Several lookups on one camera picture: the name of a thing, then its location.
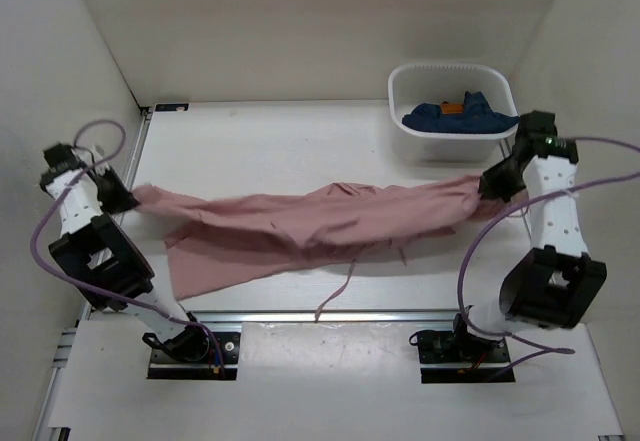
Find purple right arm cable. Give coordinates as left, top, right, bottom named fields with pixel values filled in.
left=457, top=134, right=640, bottom=362

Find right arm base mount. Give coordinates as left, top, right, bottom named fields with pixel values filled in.
left=409, top=314, right=515, bottom=384

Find blue folded jeans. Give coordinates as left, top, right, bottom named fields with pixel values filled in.
left=402, top=91, right=519, bottom=135

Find white plastic basket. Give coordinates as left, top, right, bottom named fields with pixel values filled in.
left=387, top=62, right=518, bottom=163

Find pink trousers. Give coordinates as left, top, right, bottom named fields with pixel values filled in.
left=127, top=176, right=508, bottom=300

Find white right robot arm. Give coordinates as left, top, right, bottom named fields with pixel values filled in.
left=449, top=111, right=607, bottom=361

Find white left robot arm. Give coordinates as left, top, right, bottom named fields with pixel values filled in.
left=40, top=144, right=508, bottom=363

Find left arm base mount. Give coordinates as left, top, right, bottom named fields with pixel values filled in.
left=142, top=326, right=241, bottom=381

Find dark corner label plate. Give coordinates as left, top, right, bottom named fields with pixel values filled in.
left=154, top=103, right=189, bottom=112

